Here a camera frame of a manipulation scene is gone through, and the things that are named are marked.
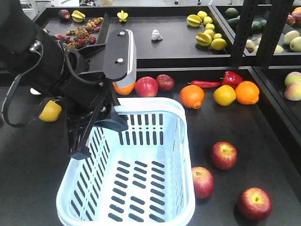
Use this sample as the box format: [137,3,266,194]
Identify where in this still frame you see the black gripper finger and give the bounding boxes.
[95,111,128,132]
[67,113,96,160]

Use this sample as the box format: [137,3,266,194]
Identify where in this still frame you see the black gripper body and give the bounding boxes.
[55,43,120,121]

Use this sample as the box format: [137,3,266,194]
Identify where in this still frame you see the light blue plastic basket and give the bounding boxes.
[56,97,195,226]

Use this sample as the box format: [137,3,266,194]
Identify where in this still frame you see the red apple front bottom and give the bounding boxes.
[237,187,272,221]

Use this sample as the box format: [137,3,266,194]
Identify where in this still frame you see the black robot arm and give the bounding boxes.
[0,0,130,160]

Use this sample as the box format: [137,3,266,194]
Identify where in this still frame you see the yellow lemon near arm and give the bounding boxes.
[39,100,62,122]

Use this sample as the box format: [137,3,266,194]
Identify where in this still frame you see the red apple in row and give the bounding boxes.
[135,76,158,97]

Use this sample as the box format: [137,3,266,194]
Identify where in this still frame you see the dark red apple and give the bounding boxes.
[156,74,175,91]

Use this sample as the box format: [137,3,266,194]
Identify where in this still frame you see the yellow star fruit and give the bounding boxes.
[117,10,128,23]

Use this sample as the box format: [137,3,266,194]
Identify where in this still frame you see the white garlic bulb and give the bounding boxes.
[151,29,163,41]

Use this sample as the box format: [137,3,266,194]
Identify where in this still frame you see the red chili pepper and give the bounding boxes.
[187,80,221,88]

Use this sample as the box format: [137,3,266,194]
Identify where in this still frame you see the yellow orange fruit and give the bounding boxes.
[213,85,236,106]

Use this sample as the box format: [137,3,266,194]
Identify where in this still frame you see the red bell pepper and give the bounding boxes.
[221,71,244,89]

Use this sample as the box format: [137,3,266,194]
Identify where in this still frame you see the black wooden produce stand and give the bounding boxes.
[0,7,301,226]

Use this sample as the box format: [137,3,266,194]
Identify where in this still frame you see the pale peach fruit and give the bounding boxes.
[284,82,301,101]
[285,72,301,87]

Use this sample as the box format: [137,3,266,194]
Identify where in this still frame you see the wrist camera with black plate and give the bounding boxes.
[103,29,136,88]

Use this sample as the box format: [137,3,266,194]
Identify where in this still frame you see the black upright rack post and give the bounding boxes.
[231,0,259,68]

